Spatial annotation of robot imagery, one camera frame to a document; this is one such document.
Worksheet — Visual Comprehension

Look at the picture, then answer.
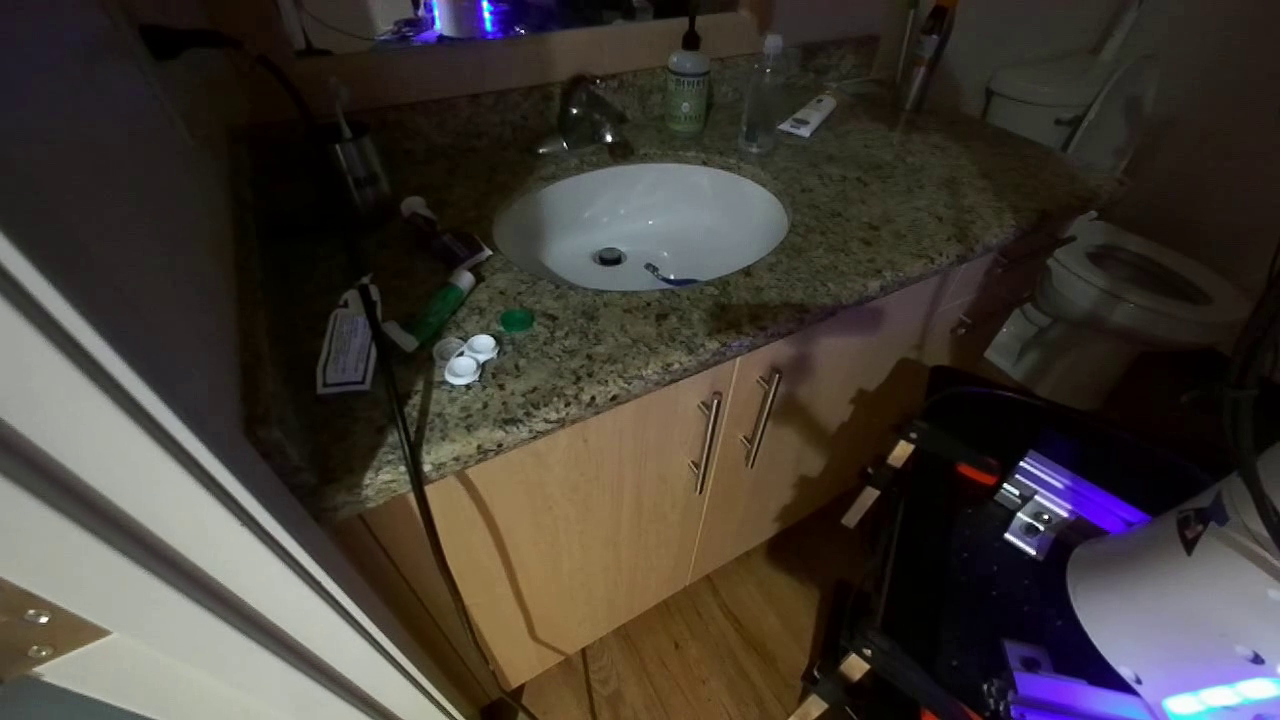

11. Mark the clear plastic bottle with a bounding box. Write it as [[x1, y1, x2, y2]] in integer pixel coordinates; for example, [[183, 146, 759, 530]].
[[736, 27, 803, 151]]

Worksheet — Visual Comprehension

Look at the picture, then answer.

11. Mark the green soap bottle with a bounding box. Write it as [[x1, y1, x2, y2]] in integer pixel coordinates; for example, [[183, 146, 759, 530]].
[[661, 14, 717, 140]]

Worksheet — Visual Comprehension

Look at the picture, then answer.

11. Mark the blue toothbrush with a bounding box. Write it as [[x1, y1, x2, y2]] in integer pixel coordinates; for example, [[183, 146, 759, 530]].
[[639, 258, 709, 292]]

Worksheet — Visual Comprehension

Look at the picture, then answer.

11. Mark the white oval sink basin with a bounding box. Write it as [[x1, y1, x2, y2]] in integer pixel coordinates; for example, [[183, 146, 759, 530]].
[[488, 161, 791, 297]]

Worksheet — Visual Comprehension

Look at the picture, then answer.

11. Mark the wooden vanity cabinet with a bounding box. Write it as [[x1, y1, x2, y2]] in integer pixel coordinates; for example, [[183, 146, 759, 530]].
[[330, 244, 1014, 696]]

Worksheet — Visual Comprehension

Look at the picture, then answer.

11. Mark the white contact lens case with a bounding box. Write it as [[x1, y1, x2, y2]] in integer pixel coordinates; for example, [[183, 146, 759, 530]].
[[438, 327, 502, 393]]

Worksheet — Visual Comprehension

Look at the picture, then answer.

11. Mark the green white toothpaste tube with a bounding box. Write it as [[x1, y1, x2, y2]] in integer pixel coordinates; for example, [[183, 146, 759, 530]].
[[377, 261, 488, 356]]

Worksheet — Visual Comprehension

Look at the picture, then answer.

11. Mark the chrome faucet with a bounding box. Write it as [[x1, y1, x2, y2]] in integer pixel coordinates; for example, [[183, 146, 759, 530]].
[[531, 74, 635, 161]]

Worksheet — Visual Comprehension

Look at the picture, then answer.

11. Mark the black robot cart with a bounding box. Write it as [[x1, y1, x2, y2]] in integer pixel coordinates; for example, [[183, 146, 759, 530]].
[[785, 364, 1280, 720]]

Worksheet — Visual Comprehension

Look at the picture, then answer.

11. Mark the white toilet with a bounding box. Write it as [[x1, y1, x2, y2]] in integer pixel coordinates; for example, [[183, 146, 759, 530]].
[[981, 45, 1258, 413]]

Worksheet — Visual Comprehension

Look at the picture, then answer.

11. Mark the white door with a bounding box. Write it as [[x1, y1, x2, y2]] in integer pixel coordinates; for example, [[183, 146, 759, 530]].
[[0, 228, 463, 720]]

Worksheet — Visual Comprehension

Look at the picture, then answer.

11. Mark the metal cabinet handle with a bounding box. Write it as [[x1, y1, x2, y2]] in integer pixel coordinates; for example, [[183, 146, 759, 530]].
[[740, 364, 791, 474], [686, 389, 726, 501]]

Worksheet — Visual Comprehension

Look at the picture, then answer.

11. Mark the black power cable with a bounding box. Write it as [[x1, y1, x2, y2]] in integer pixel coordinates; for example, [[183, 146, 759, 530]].
[[137, 26, 534, 703]]

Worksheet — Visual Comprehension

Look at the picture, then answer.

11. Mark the wood framed wall mirror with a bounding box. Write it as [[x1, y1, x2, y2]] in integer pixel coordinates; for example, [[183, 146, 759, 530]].
[[272, 0, 771, 111]]

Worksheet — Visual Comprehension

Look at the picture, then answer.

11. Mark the white wall plug adapter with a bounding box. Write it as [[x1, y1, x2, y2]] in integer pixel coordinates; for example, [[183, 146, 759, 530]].
[[330, 129, 392, 209]]

